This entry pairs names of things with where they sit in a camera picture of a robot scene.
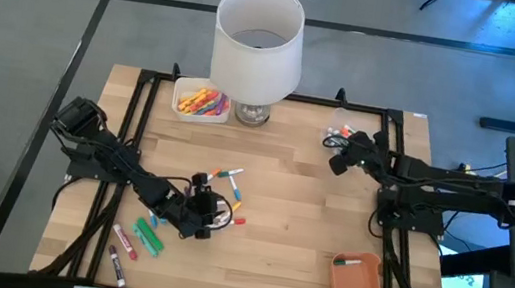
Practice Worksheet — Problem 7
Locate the maroon cap Expo marker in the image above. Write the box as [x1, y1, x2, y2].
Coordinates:
[102, 243, 132, 288]

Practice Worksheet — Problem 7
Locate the orange highlighter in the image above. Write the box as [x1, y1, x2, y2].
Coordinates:
[177, 84, 209, 113]

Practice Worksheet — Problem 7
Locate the thin orange cap marker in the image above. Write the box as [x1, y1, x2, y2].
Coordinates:
[205, 165, 224, 184]

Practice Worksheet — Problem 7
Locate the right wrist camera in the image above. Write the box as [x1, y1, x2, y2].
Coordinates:
[326, 152, 352, 178]

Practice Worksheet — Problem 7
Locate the white shade table lamp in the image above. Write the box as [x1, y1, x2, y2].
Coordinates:
[200, 0, 313, 134]

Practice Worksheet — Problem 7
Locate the purple highlighter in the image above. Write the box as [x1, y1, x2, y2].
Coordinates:
[213, 92, 230, 118]

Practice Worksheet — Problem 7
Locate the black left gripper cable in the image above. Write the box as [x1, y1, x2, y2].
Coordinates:
[209, 192, 237, 235]

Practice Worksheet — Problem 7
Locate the clear plastic bin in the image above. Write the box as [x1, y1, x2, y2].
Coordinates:
[318, 103, 387, 157]

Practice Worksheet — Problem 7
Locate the teal green highlighter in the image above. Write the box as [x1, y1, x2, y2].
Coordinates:
[127, 222, 163, 259]

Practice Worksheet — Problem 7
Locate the orange cap Expo marker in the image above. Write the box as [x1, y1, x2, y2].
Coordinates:
[339, 122, 358, 138]

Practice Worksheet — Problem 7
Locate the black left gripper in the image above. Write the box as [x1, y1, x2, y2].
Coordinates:
[158, 167, 229, 244]

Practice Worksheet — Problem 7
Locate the thin green cap marker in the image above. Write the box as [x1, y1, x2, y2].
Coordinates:
[332, 256, 363, 270]
[217, 165, 246, 181]

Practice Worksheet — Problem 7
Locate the red cap Expo marker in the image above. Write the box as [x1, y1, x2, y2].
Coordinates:
[108, 223, 144, 262]

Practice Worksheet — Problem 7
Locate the red highlighter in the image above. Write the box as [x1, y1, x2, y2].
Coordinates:
[194, 87, 220, 114]

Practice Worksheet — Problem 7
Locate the white plastic bin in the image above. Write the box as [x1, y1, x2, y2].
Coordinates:
[168, 73, 236, 129]

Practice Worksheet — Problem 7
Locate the yellow highlighter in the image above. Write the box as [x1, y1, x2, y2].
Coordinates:
[179, 96, 204, 117]

